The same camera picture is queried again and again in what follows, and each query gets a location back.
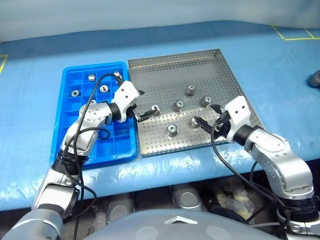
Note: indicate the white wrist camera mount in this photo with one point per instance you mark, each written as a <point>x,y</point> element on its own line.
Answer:
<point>238,110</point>
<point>126,94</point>

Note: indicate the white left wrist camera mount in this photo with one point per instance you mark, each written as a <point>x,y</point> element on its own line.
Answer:
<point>126,94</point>

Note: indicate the perforated metal tray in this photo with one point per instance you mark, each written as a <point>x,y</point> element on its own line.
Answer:
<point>162,80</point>

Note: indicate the blue compartment tray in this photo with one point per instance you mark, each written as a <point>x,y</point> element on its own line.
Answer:
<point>120,141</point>

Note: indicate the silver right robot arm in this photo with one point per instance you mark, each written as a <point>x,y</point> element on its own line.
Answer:
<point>275,147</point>

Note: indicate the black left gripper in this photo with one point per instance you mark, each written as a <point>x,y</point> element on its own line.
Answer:
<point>132,112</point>

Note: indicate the silver robot torso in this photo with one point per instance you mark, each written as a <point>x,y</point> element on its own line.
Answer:
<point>150,226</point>

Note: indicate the grey rounded shape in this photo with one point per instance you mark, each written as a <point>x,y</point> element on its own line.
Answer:
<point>186,197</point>
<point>120,209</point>

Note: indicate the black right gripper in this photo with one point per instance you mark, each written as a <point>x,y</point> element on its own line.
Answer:
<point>222,125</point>

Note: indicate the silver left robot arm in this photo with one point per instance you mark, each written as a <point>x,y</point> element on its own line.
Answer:
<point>93,116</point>

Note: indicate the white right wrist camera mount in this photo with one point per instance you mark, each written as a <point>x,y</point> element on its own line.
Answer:
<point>238,110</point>

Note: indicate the dark grey rounded object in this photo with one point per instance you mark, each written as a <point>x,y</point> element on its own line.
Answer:
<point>314,79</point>

